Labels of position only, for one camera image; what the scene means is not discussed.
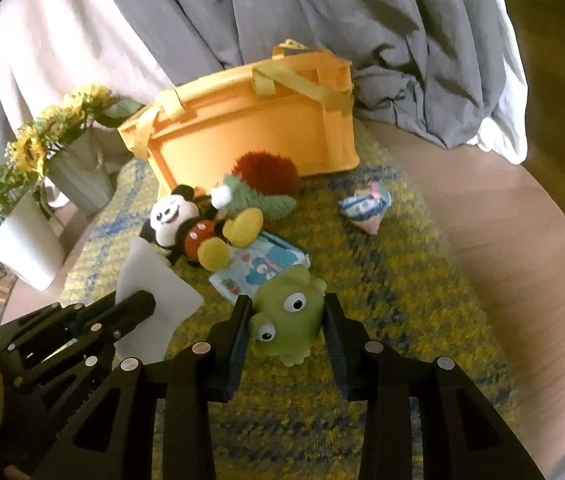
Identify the pink blue striped plush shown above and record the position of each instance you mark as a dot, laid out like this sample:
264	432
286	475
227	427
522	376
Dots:
365	207

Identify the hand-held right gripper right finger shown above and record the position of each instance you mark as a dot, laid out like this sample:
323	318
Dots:
335	332

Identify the orange storage bin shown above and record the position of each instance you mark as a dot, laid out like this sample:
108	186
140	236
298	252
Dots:
247	130

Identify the white curtain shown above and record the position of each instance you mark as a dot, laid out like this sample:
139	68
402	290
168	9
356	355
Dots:
77	40

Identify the yellow blue woven rug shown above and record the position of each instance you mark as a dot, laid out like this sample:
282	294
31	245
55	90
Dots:
387	320

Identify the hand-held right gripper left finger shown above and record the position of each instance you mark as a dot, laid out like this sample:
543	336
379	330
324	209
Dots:
239	332

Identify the green plush toy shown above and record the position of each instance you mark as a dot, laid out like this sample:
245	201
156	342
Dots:
257	197

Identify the sunflower bouquet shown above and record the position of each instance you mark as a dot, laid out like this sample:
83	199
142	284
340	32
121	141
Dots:
55	127

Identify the red fuzzy plush ball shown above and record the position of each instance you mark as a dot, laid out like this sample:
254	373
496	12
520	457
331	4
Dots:
267	167

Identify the green frog toy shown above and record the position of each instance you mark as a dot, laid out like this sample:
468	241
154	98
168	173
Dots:
290	312

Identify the white cloth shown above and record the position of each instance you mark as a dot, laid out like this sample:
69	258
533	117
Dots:
155	285

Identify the mouse plush toy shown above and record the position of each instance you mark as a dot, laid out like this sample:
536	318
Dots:
190	230

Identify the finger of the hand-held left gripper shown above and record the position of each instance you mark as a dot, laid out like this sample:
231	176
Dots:
62	367
130	306

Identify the ribbed pale green vase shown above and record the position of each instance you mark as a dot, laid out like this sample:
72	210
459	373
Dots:
82	175

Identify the grey curtain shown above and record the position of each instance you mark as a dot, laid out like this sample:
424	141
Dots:
312	25

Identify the blue printed tissue pack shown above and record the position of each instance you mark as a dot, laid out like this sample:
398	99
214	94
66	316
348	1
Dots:
257	267

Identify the white plant pot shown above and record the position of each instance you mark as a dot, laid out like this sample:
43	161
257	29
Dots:
25	245

